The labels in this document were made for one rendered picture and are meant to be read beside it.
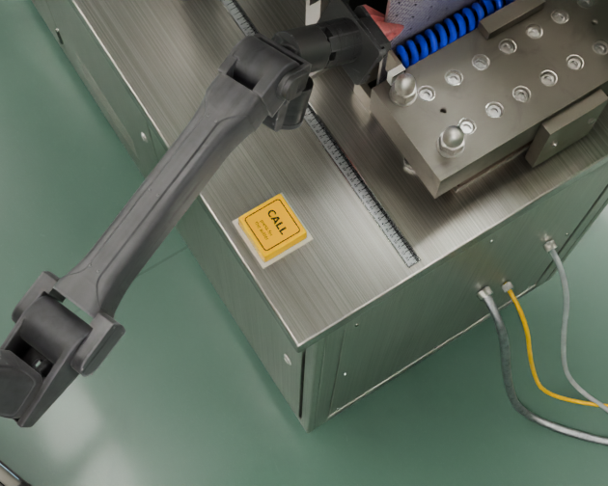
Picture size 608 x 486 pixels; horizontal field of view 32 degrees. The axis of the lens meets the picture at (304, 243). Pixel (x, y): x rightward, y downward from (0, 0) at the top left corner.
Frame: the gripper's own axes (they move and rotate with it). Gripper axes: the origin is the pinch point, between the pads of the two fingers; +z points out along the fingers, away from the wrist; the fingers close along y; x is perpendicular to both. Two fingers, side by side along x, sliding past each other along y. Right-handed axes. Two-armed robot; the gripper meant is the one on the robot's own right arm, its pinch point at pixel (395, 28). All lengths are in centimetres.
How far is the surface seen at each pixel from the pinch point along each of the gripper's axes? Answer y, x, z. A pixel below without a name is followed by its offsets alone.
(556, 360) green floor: 41, -81, 75
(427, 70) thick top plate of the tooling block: 5.8, -2.9, 3.5
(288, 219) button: 10.5, -24.0, -13.6
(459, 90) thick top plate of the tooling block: 10.5, -1.9, 5.2
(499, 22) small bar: 5.7, 4.2, 12.9
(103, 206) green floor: -44, -113, 17
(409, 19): 0.3, 1.6, 1.4
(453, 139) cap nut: 17.1, -1.5, -2.4
